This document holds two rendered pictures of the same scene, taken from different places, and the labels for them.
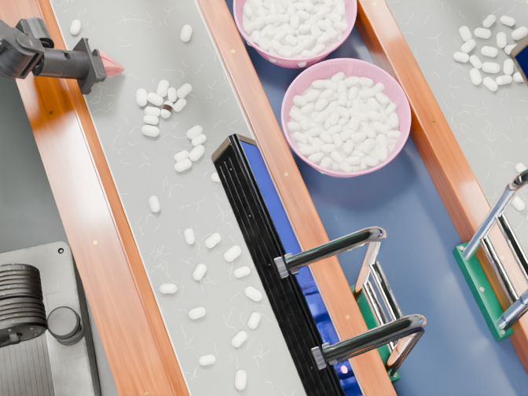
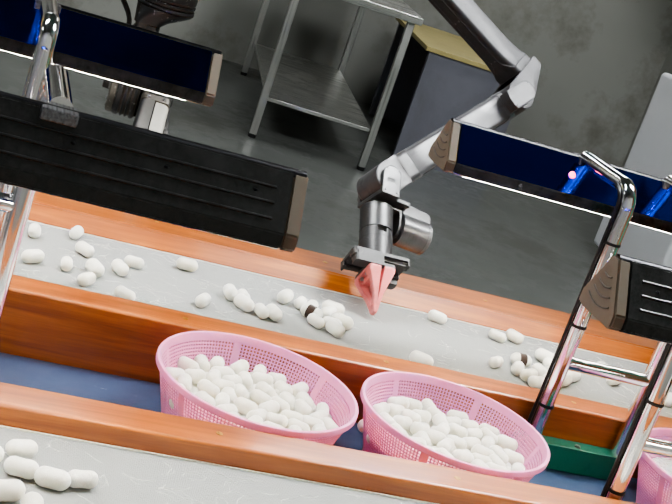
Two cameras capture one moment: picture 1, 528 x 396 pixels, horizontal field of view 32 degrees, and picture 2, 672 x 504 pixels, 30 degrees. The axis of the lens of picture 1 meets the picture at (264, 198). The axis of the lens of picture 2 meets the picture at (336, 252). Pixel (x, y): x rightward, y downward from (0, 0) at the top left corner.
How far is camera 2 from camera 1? 2.18 m
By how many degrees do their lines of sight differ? 76
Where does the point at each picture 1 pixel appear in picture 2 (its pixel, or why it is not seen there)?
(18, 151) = not seen: outside the picture
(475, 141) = (166, 475)
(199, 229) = (139, 274)
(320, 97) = (299, 400)
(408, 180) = not seen: hidden behind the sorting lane
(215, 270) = (80, 261)
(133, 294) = (82, 211)
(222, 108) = not seen: hidden behind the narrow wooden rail
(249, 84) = (331, 350)
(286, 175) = (182, 317)
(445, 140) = (179, 427)
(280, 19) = (439, 424)
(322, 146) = (217, 370)
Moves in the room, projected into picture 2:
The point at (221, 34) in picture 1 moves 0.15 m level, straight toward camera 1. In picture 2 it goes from (413, 365) to (316, 333)
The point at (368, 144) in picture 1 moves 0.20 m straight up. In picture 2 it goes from (205, 395) to (253, 248)
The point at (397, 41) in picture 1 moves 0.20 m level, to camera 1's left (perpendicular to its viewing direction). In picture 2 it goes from (381, 467) to (395, 405)
